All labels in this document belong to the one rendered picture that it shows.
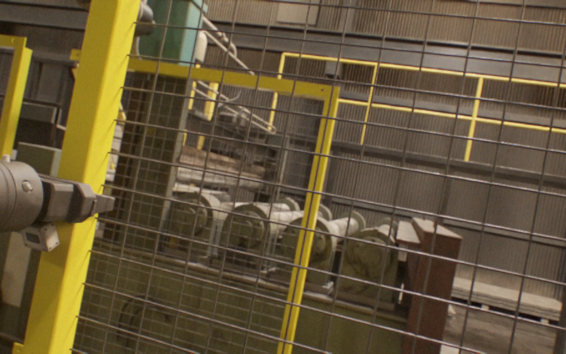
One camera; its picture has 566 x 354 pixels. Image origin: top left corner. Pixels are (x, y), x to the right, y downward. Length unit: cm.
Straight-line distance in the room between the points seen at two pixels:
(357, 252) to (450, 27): 1021
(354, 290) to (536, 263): 957
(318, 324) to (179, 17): 174
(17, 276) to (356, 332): 204
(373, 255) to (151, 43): 160
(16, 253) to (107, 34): 259
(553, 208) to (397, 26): 556
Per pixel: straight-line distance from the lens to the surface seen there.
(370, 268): 233
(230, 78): 203
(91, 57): 74
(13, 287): 326
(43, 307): 77
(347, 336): 238
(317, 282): 241
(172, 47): 256
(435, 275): 220
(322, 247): 236
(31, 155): 319
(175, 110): 262
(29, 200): 62
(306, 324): 240
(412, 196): 1135
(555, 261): 1186
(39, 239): 71
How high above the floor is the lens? 142
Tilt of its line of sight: 1 degrees up
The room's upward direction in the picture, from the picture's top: 11 degrees clockwise
